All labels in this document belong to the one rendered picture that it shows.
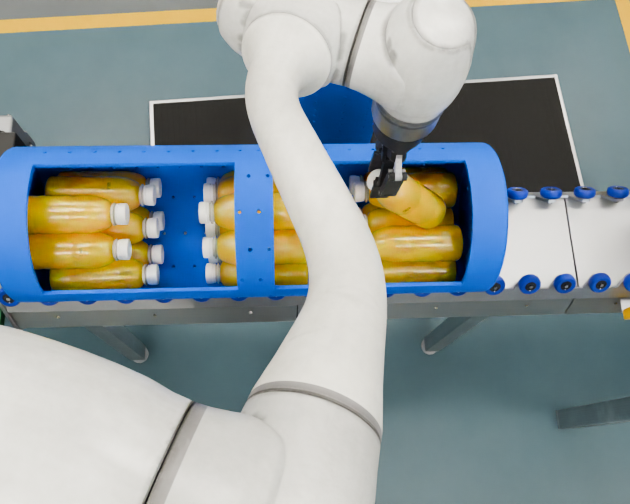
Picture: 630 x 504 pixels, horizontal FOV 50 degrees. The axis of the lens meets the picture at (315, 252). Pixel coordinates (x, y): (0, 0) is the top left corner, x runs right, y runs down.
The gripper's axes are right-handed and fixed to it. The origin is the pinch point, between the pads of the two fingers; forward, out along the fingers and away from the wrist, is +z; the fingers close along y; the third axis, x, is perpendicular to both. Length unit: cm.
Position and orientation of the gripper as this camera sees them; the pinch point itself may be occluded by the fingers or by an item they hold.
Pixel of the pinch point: (380, 174)
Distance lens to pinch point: 110.1
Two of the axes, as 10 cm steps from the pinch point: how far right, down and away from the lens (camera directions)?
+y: -0.4, -9.6, 2.9
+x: -10.0, 0.2, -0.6
